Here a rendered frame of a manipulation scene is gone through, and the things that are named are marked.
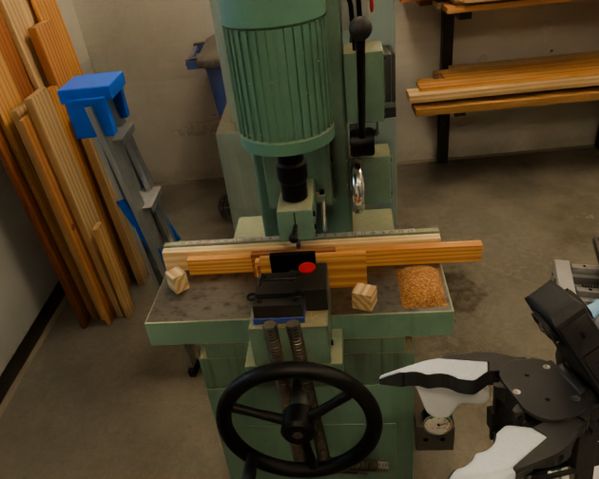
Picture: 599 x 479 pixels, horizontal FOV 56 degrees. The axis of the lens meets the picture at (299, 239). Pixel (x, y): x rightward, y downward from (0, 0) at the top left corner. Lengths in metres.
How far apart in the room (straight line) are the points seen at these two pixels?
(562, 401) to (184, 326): 0.80
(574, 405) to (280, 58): 0.67
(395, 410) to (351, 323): 0.26
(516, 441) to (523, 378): 0.07
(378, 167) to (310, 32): 0.42
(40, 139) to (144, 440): 1.18
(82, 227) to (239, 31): 1.67
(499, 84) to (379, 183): 1.99
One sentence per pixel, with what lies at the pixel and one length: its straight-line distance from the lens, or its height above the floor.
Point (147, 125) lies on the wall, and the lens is 3.70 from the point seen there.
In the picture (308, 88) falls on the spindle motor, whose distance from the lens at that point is 0.95.
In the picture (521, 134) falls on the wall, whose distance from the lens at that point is 3.85.
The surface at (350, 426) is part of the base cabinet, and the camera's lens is 1.30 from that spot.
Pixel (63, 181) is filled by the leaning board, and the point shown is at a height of 0.71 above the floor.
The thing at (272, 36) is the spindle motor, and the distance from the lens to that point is 0.92.
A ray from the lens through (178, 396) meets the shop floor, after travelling 2.26.
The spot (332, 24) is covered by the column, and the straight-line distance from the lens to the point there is 1.18.
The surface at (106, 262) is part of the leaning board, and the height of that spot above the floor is 0.32.
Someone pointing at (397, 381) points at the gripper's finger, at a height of 1.22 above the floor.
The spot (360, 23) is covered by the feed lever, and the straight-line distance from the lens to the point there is 0.87.
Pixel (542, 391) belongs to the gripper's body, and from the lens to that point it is 0.49.
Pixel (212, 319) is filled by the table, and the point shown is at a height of 0.90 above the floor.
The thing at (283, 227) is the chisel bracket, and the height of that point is 1.03.
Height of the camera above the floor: 1.60
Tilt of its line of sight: 32 degrees down
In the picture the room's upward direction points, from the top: 7 degrees counter-clockwise
